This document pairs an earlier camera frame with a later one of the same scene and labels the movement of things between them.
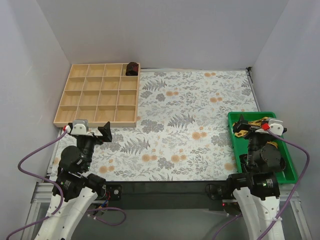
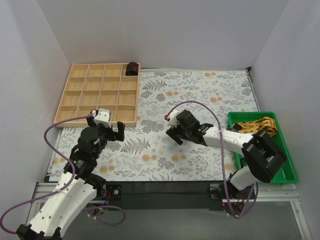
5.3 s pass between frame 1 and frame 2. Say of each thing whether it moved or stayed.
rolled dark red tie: stayed
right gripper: moved
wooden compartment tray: stayed
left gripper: moved
